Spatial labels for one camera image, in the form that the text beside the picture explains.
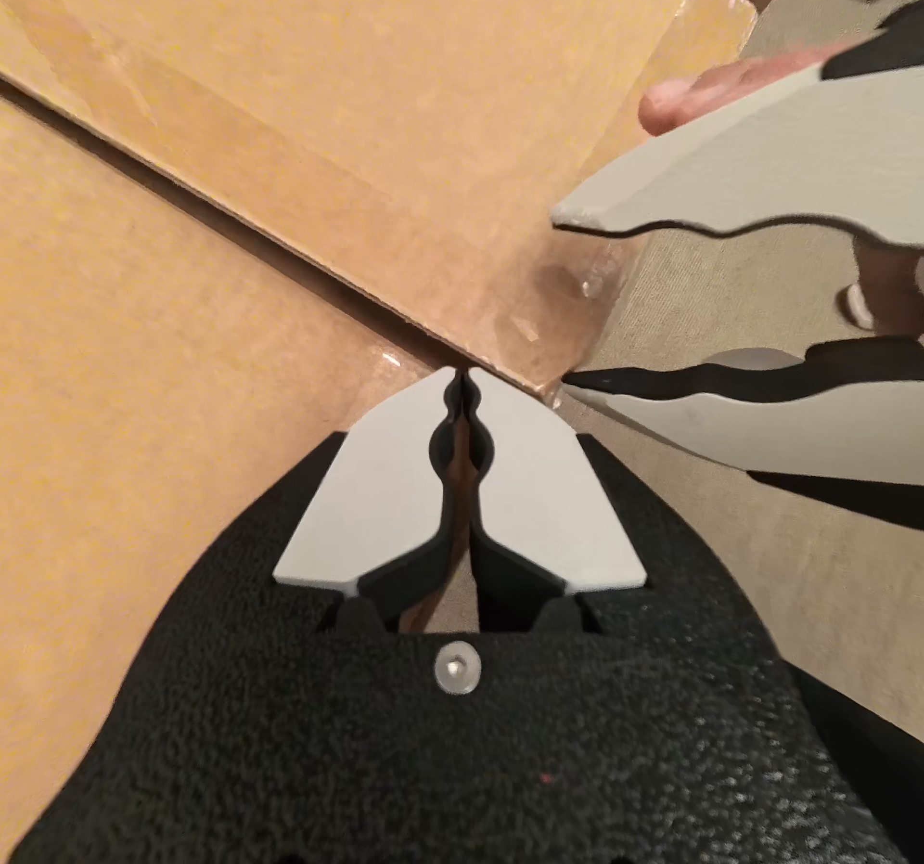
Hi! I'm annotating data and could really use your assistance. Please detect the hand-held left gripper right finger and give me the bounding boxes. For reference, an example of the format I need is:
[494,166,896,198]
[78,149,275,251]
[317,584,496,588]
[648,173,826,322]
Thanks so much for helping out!
[462,366,648,634]

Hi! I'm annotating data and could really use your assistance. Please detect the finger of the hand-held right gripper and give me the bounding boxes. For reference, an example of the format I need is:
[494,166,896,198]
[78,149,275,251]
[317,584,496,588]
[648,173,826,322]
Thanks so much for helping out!
[559,335,924,487]
[552,59,924,249]

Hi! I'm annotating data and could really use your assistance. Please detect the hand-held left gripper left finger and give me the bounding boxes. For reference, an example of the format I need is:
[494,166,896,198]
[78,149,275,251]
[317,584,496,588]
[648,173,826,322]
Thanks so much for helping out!
[273,366,463,634]

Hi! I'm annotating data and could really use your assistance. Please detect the large cardboard box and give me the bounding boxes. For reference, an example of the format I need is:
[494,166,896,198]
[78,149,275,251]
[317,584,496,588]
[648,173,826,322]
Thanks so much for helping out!
[0,0,759,851]

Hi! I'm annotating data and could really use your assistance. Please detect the person's right hand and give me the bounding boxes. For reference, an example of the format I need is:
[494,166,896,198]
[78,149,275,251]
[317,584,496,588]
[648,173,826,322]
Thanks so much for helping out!
[639,39,846,139]

